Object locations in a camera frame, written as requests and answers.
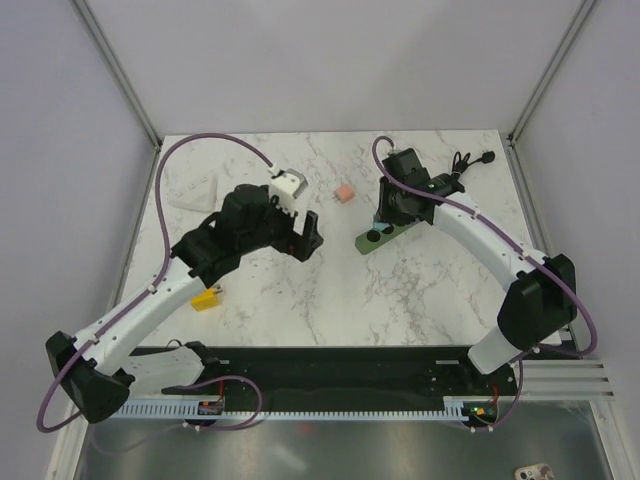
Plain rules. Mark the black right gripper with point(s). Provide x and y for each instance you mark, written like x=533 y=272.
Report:
x=384 y=213

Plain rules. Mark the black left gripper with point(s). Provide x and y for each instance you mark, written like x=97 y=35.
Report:
x=300 y=247

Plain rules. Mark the yellow plug adapter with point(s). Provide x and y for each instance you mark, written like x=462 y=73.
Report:
x=208 y=299

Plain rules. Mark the teal USB plug adapter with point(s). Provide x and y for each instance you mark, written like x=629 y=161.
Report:
x=384 y=228

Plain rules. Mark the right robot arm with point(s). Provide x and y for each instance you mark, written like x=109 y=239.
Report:
x=538 y=288

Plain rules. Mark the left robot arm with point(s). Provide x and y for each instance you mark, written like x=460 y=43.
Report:
x=90 y=365

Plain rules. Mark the pink plug adapter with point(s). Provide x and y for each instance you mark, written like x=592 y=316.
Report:
x=344 y=193

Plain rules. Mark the green power strip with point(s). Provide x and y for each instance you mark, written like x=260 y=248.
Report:
x=372 y=239

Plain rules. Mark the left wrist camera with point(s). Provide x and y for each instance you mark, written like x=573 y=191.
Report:
x=284 y=189

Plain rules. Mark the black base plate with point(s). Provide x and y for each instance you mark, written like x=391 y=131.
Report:
x=401 y=376

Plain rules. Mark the white slotted cable duct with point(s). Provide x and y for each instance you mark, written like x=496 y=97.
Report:
x=203 y=408

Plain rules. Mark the aluminium frame rail right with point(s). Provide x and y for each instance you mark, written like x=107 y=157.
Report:
x=560 y=54

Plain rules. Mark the aluminium frame rail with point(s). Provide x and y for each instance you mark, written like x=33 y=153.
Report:
x=560 y=54
x=111 y=61

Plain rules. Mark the aluminium frame rail left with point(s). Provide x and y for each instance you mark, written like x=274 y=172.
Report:
x=111 y=61

